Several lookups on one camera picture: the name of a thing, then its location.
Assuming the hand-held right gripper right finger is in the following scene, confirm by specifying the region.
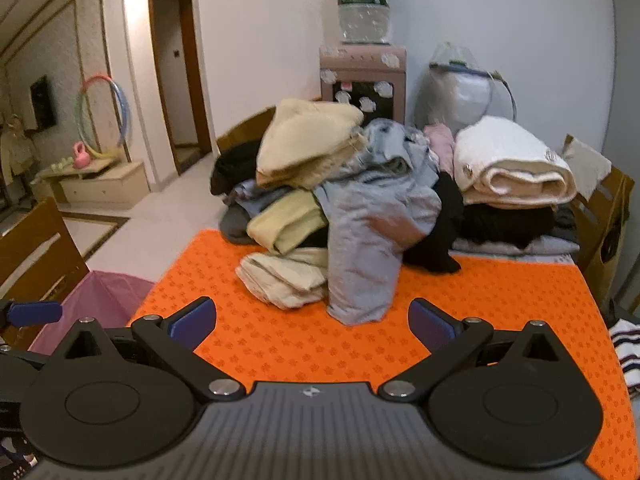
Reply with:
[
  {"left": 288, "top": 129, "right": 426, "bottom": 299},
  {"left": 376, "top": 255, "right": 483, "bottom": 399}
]
[{"left": 377, "top": 298, "right": 573, "bottom": 403}]

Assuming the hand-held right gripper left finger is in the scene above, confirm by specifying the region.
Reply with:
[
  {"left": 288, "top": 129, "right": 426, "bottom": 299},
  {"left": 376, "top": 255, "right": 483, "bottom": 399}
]
[{"left": 47, "top": 296, "right": 247, "bottom": 402}]

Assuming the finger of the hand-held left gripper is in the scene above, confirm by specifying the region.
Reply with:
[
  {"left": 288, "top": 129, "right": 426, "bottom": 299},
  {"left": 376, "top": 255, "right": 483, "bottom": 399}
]
[
  {"left": 0, "top": 300, "right": 64, "bottom": 328},
  {"left": 0, "top": 343, "right": 49, "bottom": 371}
]

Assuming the wooden chair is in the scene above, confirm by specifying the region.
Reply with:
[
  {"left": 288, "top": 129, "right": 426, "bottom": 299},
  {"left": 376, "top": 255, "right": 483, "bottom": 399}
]
[
  {"left": 0, "top": 197, "right": 91, "bottom": 351},
  {"left": 216, "top": 106, "right": 279, "bottom": 157},
  {"left": 564, "top": 134, "right": 637, "bottom": 313}
]

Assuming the pink fabric bin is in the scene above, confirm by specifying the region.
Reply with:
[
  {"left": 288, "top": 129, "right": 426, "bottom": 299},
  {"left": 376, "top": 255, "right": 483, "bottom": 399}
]
[{"left": 29, "top": 270, "right": 157, "bottom": 357}]

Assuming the black crumpled garment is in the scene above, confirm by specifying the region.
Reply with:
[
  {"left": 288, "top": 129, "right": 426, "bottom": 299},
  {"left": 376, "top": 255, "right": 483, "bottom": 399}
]
[{"left": 402, "top": 172, "right": 466, "bottom": 275}]

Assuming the lilac grey garment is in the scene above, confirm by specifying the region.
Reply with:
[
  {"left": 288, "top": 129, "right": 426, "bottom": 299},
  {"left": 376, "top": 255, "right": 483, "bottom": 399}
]
[{"left": 312, "top": 170, "right": 443, "bottom": 326}]

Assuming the cream folded garment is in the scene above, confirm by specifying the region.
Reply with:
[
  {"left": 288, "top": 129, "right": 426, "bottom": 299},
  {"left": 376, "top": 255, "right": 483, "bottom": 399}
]
[{"left": 235, "top": 247, "right": 331, "bottom": 310}]

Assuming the dark grey garment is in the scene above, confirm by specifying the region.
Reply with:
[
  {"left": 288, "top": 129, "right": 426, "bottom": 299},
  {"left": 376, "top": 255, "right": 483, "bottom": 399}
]
[{"left": 220, "top": 195, "right": 263, "bottom": 247}]

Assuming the orange patterned table mat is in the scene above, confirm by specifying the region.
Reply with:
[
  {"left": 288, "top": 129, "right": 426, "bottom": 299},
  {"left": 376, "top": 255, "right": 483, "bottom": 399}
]
[{"left": 127, "top": 229, "right": 633, "bottom": 476}]

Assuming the black folded garment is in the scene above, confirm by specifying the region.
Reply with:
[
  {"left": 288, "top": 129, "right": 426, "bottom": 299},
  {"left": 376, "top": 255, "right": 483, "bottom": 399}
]
[{"left": 459, "top": 202, "right": 557, "bottom": 252}]

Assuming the grey folded bedding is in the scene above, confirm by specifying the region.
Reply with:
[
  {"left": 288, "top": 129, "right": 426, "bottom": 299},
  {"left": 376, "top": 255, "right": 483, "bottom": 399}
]
[{"left": 450, "top": 234, "right": 581, "bottom": 262}]

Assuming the low beige cabinet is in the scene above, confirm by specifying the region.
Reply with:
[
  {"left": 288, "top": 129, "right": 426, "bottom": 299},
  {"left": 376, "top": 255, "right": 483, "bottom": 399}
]
[{"left": 31, "top": 157, "right": 151, "bottom": 207}]

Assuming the black garment on chair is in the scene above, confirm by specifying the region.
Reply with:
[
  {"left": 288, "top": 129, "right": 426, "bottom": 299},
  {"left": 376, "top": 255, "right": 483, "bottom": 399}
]
[{"left": 210, "top": 139, "right": 264, "bottom": 196}]

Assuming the dark charcoal garment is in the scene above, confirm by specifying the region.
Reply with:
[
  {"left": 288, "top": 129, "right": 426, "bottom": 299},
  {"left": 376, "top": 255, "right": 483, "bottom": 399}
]
[{"left": 551, "top": 204, "right": 581, "bottom": 246}]

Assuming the pink garment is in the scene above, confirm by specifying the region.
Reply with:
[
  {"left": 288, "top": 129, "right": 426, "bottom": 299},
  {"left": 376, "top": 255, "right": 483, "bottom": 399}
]
[{"left": 424, "top": 124, "right": 457, "bottom": 177}]

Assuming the white rolled blanket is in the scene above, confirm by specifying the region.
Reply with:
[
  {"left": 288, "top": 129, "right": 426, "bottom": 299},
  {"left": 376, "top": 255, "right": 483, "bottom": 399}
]
[{"left": 452, "top": 116, "right": 577, "bottom": 209}]

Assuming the blue grey crumpled garment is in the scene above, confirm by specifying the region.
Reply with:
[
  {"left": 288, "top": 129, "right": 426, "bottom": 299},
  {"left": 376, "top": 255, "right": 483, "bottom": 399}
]
[{"left": 352, "top": 119, "right": 442, "bottom": 196}]

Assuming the striped garment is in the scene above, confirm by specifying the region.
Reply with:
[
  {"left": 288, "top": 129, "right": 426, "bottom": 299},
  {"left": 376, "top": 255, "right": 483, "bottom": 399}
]
[{"left": 607, "top": 318, "right": 640, "bottom": 392}]

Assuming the tan folded garment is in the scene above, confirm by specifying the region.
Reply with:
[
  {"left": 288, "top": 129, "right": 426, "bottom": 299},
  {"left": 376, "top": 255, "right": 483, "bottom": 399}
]
[{"left": 256, "top": 98, "right": 366, "bottom": 191}]

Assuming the colourful hula hoop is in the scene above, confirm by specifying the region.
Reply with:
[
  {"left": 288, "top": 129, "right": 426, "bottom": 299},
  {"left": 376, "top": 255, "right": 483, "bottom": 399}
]
[{"left": 75, "top": 74, "right": 132, "bottom": 162}]

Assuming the white cloth on chair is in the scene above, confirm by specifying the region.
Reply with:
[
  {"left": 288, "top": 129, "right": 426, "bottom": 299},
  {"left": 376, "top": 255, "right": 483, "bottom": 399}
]
[{"left": 565, "top": 135, "right": 614, "bottom": 201}]

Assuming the pink water dispenser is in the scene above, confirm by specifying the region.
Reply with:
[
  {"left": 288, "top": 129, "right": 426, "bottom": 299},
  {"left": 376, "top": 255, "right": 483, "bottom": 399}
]
[{"left": 320, "top": 44, "right": 407, "bottom": 126}]

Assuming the clear water bottle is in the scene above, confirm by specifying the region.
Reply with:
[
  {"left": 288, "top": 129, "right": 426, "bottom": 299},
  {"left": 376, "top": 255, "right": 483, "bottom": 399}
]
[{"left": 327, "top": 0, "right": 397, "bottom": 47}]

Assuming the black wall television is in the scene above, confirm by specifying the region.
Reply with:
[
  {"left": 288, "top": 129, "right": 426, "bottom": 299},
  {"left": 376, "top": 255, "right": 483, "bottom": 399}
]
[{"left": 29, "top": 75, "right": 57, "bottom": 132}]

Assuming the wooden door frame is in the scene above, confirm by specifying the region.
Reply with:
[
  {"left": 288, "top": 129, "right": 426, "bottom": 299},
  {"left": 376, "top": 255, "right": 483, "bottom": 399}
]
[{"left": 147, "top": 0, "right": 214, "bottom": 177}]

